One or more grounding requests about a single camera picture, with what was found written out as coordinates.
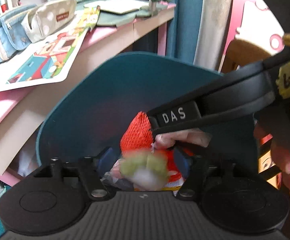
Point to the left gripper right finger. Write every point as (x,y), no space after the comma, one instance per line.
(194,169)

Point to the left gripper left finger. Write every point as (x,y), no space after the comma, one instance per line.
(92,169)

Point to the green white trash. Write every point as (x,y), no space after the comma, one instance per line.
(146,169)

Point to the red foam fruit net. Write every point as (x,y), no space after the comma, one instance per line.
(138,136)

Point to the teal plastic trash bin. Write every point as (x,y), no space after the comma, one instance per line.
(98,111)

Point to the person's right hand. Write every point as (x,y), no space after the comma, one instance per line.
(280,155)

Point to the blue curtain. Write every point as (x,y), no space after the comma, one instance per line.
(182,32)

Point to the colourful picture board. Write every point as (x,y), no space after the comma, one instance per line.
(49,60)

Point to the white notebook on desk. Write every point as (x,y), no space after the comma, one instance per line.
(119,7)

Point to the green desk mat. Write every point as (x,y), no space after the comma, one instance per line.
(107,19)

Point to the grey polka dot pencil case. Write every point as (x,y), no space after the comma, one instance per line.
(46,19)

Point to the light blue pencil case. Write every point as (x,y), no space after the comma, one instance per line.
(13,37)

